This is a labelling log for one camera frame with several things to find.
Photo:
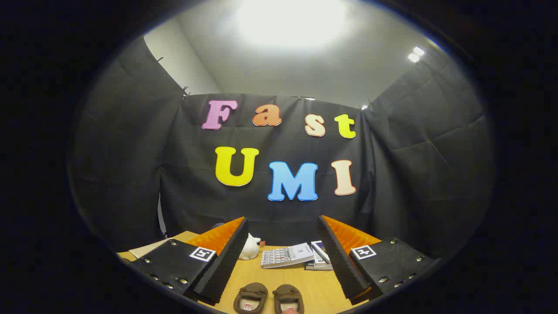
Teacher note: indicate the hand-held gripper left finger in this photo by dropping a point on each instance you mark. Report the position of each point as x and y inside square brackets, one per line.
[226, 266]

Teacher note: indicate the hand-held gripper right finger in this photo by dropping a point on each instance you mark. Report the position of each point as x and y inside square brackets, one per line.
[342, 266]

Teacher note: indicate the brown fuzzy shoe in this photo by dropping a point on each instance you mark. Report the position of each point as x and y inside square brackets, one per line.
[250, 293]
[288, 293]

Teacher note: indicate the beige fabric storage box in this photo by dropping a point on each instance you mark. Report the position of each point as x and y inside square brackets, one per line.
[148, 249]

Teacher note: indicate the white book striped spine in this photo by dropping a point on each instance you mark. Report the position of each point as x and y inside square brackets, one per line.
[321, 263]

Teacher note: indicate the white book blue picture cover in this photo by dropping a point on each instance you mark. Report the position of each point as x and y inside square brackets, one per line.
[320, 250]

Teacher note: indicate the white duck plush toy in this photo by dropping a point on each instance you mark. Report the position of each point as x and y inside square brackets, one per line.
[250, 248]

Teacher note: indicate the dark grey book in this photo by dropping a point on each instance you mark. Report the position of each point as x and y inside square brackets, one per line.
[311, 267]

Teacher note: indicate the penguin plush toy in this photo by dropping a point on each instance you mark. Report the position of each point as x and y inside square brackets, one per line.
[218, 225]

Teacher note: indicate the grey patterned cover book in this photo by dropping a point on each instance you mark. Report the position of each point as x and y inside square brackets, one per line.
[283, 257]

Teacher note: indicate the black backdrop cloth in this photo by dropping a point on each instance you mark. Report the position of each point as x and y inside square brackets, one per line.
[283, 144]

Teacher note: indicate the small ceiling spotlight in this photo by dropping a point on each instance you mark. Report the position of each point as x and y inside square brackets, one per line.
[416, 54]

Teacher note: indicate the large ceiling light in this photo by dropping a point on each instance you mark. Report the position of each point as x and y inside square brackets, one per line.
[292, 22]

